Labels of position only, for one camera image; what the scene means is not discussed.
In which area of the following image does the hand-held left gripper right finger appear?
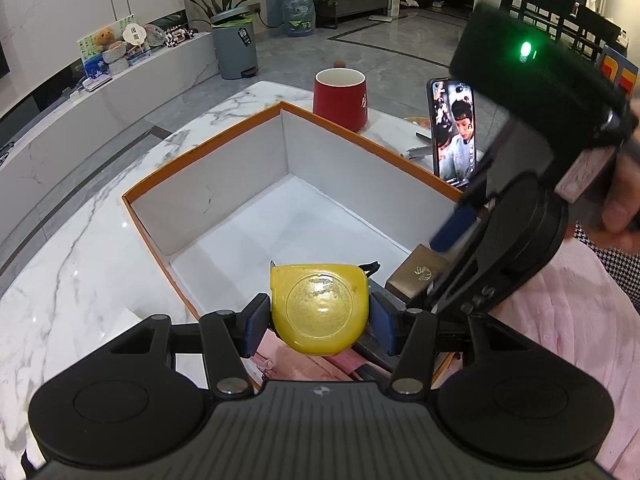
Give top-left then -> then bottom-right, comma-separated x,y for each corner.
369,291 -> 548,397

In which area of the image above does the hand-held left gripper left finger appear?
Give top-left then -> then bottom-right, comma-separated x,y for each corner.
107,292 -> 272,401

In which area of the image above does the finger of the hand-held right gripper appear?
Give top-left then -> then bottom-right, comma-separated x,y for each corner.
429,195 -> 502,316

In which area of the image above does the light pink pouch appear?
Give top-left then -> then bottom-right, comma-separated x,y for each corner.
255,329 -> 353,387

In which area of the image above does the dark pink cloth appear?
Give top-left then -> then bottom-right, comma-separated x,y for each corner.
325,346 -> 368,384

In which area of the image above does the small gold box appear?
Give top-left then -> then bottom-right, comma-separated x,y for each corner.
385,243 -> 452,302

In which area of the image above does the yellow tape measure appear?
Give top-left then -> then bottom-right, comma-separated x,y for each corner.
269,261 -> 382,357

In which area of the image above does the orange cardboard box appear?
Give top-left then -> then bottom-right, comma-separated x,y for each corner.
121,101 -> 468,391

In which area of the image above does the person's right hand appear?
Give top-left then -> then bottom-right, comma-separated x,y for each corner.
601,120 -> 640,253

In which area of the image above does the colourful printed box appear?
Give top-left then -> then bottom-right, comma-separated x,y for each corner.
597,44 -> 640,98

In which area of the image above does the black dining chair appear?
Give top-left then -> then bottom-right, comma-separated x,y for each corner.
500,0 -> 592,38
570,4 -> 627,62

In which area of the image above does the grey phone stand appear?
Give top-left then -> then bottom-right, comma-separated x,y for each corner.
405,131 -> 435,161

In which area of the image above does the black smartphone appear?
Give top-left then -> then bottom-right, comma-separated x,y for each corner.
425,78 -> 479,191

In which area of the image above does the pink fleece clothing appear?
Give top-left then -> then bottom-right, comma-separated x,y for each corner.
492,240 -> 640,477

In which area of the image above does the red cup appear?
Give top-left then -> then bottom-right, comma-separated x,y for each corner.
312,66 -> 370,133

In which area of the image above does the large water bottle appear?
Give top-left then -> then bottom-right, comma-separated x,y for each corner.
281,0 -> 317,37

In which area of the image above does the white marble media bench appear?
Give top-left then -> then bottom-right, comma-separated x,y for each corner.
0,30 -> 222,243

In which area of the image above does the grey pedal trash can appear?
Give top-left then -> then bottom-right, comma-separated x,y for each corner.
210,6 -> 260,81

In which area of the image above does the black and white toy car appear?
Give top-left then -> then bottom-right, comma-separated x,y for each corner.
164,27 -> 194,49

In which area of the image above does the white woven basket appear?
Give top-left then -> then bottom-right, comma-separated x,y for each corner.
101,42 -> 131,75

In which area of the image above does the green and blue picture card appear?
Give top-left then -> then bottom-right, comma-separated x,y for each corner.
76,12 -> 137,82

